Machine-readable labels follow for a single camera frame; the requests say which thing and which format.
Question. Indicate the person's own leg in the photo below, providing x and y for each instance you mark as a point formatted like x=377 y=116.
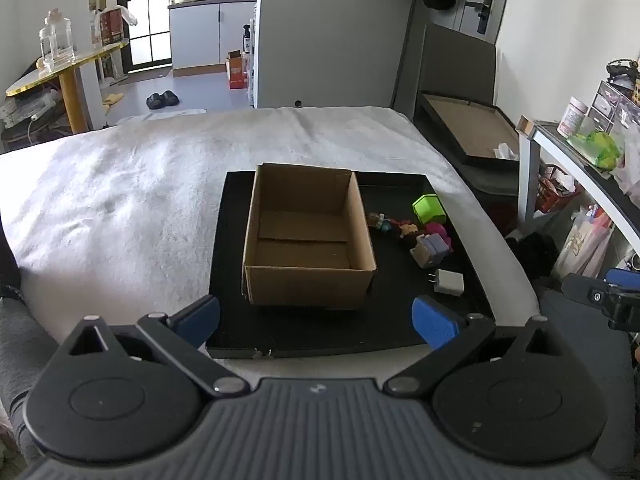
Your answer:
x=20 y=360

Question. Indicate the white kitchen cabinet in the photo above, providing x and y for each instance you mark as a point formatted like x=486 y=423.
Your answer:
x=200 y=35

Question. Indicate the small drawer organiser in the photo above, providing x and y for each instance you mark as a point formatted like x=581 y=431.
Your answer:
x=610 y=105

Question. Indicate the small colourful figurine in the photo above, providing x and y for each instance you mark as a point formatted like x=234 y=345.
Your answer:
x=382 y=222

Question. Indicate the black-framed glass door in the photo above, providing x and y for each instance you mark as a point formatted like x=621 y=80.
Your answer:
x=150 y=10

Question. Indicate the white charger plug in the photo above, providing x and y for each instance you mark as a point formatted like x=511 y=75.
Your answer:
x=450 y=282

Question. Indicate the grey toy cube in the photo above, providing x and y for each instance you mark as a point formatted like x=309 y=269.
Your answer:
x=427 y=252

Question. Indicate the green toy cube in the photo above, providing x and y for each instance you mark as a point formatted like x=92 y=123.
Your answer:
x=430 y=209

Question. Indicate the red basket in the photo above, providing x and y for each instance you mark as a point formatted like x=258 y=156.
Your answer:
x=555 y=195

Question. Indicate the pink toy figure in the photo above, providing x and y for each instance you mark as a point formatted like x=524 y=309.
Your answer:
x=437 y=230

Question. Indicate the orange cardboard box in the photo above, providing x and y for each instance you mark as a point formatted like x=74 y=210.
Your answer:
x=237 y=72

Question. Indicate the white plastic bag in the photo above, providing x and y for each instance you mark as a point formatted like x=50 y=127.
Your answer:
x=582 y=245

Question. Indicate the brown door mat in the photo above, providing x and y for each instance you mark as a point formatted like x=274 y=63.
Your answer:
x=145 y=75

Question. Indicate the black frame with cardboard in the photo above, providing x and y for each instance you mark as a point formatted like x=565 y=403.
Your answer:
x=470 y=125

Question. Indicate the black bag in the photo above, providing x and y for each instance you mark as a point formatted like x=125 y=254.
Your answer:
x=532 y=255

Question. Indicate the red canister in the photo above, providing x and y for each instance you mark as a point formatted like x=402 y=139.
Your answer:
x=111 y=27

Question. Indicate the white side table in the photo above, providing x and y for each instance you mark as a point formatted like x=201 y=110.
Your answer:
x=529 y=175

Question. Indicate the green bag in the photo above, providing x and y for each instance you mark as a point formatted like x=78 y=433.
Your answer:
x=600 y=147

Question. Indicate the yellow slipper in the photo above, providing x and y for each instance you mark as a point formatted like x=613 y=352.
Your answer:
x=112 y=99

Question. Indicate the white canister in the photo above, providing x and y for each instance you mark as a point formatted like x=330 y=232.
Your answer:
x=572 y=116

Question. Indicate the white blanket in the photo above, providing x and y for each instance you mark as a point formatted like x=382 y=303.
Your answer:
x=125 y=200

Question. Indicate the folded cloth stack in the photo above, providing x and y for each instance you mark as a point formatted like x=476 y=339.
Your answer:
x=30 y=105

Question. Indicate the round gold table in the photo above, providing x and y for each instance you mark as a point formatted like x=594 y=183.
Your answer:
x=75 y=105

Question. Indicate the black slipper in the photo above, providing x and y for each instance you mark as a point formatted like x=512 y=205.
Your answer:
x=154 y=101
x=170 y=98

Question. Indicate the white crumpled tissue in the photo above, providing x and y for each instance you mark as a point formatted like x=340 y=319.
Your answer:
x=506 y=152

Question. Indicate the clear glass bottle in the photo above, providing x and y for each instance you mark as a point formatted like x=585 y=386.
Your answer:
x=57 y=45

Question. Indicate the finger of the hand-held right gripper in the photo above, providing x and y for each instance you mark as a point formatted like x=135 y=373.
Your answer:
x=585 y=290
x=625 y=279

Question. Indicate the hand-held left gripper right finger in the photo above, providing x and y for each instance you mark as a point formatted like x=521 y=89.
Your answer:
x=432 y=322

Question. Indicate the black spray bottle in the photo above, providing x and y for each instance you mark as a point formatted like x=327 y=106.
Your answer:
x=247 y=40

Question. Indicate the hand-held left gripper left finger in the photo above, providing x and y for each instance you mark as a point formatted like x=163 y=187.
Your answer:
x=200 y=317

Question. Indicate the black tray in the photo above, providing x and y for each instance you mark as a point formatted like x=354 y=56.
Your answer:
x=390 y=300

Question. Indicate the small brown box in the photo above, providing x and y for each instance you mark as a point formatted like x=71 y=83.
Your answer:
x=524 y=125

